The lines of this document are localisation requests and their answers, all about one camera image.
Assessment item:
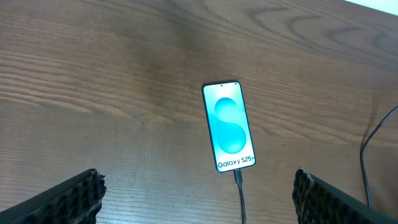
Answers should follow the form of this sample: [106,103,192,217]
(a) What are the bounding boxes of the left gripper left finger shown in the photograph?
[1,169,106,224]

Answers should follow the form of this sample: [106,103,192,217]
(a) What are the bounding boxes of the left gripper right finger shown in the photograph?
[292,168,397,224]

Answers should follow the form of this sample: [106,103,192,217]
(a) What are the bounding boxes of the black USB charging cable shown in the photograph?
[233,105,398,224]

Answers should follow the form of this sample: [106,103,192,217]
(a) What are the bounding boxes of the blue Samsung Galaxy smartphone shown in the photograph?
[201,80,256,173]

